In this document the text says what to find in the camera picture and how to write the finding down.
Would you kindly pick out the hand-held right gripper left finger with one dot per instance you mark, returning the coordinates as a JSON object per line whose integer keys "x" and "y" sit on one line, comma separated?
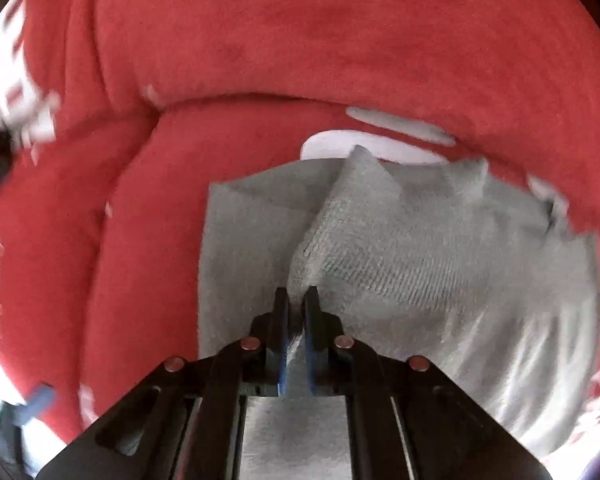
{"x": 281, "y": 345}

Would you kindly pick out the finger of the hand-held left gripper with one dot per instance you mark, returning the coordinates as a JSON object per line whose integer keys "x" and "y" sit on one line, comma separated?
{"x": 40, "y": 399}

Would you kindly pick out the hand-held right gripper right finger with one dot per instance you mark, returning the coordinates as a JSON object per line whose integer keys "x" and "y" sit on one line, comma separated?
{"x": 311, "y": 345}

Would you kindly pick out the grey knit sweater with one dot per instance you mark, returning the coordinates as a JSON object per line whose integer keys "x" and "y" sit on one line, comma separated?
{"x": 415, "y": 265}

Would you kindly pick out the red printed blanket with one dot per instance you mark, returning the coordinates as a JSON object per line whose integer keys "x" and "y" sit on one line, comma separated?
{"x": 305, "y": 35}

